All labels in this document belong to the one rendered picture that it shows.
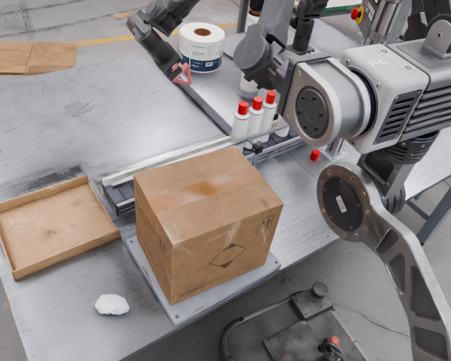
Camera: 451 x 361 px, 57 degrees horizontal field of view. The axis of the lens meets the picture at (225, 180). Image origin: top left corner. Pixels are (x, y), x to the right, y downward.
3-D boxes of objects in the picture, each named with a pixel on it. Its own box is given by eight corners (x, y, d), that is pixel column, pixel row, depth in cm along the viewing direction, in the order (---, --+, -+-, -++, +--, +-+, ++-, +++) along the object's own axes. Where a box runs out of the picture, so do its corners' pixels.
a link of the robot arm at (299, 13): (305, 3, 137) (325, 2, 141) (286, -11, 144) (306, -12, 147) (295, 36, 145) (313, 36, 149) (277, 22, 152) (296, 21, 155)
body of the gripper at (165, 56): (170, 44, 125) (154, 28, 119) (184, 60, 118) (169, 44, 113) (154, 59, 125) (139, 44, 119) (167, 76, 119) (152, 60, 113)
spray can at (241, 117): (237, 144, 153) (245, 97, 139) (245, 152, 150) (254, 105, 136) (225, 148, 151) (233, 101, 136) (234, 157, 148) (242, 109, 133)
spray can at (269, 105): (263, 133, 159) (273, 87, 145) (270, 140, 157) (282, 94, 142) (252, 137, 157) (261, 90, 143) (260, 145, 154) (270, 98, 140)
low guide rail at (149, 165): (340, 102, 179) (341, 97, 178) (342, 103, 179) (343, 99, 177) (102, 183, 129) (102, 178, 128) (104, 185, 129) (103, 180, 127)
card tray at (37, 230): (88, 182, 138) (86, 173, 135) (121, 236, 124) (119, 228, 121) (-9, 215, 124) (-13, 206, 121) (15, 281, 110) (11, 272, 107)
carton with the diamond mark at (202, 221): (225, 208, 134) (235, 144, 115) (265, 265, 120) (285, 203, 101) (136, 239, 121) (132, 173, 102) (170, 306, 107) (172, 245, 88)
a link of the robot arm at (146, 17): (157, 3, 107) (180, 21, 113) (142, -14, 114) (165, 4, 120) (131, 40, 110) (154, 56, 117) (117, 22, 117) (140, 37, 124)
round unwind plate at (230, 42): (256, 31, 223) (257, 29, 222) (293, 58, 206) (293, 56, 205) (208, 41, 208) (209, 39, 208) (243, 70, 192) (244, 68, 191)
